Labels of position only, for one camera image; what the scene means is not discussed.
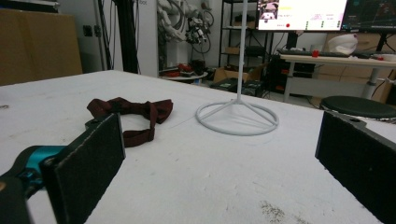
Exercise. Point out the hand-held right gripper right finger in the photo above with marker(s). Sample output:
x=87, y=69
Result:
x=361, y=158

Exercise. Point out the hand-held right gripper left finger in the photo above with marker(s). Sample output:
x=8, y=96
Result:
x=90, y=161

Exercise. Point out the dark red bow tie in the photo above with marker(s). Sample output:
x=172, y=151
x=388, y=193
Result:
x=137, y=109

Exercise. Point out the white metal stand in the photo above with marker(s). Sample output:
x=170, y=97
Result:
x=239, y=102

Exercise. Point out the round black stool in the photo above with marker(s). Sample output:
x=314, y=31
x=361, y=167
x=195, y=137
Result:
x=358, y=106

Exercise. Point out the light wooden desk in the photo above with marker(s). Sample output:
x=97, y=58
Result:
x=336, y=60

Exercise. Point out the small red object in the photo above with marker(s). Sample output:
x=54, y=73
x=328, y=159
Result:
x=315, y=53

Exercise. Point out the black keyboard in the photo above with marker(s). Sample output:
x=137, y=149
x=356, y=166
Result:
x=314, y=53

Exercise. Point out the white plastic bag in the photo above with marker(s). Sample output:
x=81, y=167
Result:
x=342, y=43

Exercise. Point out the brown cardboard panel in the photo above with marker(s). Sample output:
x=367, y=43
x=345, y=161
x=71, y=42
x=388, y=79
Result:
x=37, y=46

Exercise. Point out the small round white table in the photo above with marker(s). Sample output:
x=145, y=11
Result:
x=183, y=76

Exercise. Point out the dark computer monitor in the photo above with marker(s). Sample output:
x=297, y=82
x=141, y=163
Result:
x=372, y=14

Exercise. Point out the open cardboard box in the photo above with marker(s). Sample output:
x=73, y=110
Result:
x=232, y=74

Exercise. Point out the bright computer monitor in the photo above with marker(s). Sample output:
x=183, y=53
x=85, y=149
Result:
x=303, y=14

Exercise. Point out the white robot arms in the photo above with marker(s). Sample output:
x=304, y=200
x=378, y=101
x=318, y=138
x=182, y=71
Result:
x=171, y=21

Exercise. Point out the black metal shelf rack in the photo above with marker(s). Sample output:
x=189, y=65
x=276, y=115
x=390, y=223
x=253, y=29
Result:
x=246, y=37

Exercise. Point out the black upright post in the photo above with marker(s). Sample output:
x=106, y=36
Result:
x=127, y=34

